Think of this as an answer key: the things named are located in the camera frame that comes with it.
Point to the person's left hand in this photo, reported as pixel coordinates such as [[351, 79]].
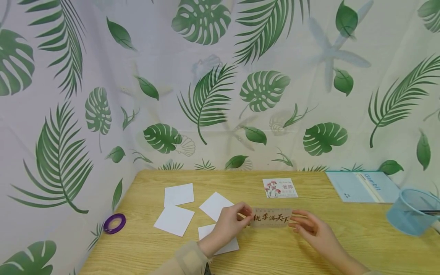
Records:
[[225, 227]]

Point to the person's right hand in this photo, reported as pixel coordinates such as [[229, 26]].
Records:
[[318, 235]]

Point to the person's right thumb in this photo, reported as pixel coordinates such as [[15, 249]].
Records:
[[302, 214]]

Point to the person's left index finger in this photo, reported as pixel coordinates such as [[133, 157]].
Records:
[[242, 207]]

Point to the person's right index finger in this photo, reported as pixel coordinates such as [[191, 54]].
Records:
[[298, 226]]

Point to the person's left thumb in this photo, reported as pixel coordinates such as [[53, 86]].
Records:
[[244, 222]]

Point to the beige paper bookmark strip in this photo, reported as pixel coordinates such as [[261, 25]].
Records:
[[271, 217]]

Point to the person's left forearm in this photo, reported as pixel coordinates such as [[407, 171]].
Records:
[[184, 261]]

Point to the person's right forearm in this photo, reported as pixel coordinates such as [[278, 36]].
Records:
[[354, 265]]

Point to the white square paper card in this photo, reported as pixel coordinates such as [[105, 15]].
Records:
[[206, 231], [174, 220], [215, 205], [178, 194]]

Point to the flower printed greeting card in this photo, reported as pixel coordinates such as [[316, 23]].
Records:
[[280, 188]]

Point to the light blue book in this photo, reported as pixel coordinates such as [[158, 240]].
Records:
[[361, 187]]

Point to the blue mesh pen holder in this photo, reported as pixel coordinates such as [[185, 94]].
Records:
[[407, 217]]

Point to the purple ribbon roll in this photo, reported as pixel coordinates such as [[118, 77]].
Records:
[[107, 228]]

